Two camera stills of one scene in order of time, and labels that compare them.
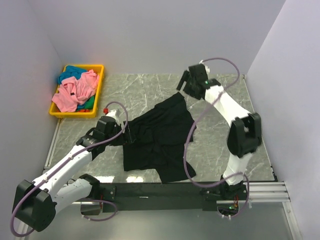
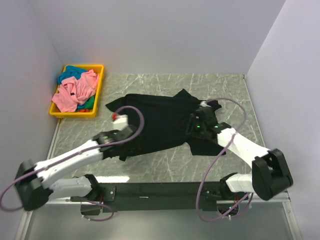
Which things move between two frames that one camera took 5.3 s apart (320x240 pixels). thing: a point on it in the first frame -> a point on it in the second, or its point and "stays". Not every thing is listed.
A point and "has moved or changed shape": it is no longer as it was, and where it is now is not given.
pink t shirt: (73, 91) stays
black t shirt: (158, 141) has moved or changed shape
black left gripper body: (117, 129) -> (124, 150)
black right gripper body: (191, 91) -> (194, 128)
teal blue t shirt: (71, 71) stays
